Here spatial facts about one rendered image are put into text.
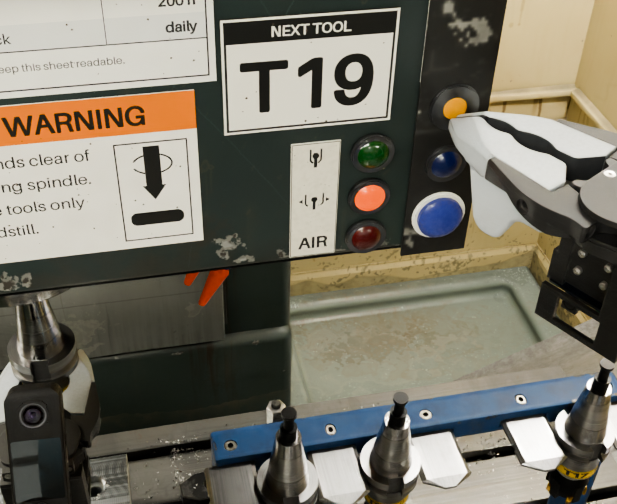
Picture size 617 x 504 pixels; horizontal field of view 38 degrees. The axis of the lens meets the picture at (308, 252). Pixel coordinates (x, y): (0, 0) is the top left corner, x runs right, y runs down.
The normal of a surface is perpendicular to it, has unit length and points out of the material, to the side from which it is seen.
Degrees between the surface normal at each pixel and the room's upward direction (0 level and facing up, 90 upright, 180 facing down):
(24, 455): 59
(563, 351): 25
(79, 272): 90
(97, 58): 90
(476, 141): 42
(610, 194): 0
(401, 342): 0
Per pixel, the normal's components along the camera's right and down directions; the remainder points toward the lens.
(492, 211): -0.77, 0.39
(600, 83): -0.98, 0.12
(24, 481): 0.20, 0.14
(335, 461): 0.03, -0.77
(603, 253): -0.54, 0.53
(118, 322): 0.22, 0.65
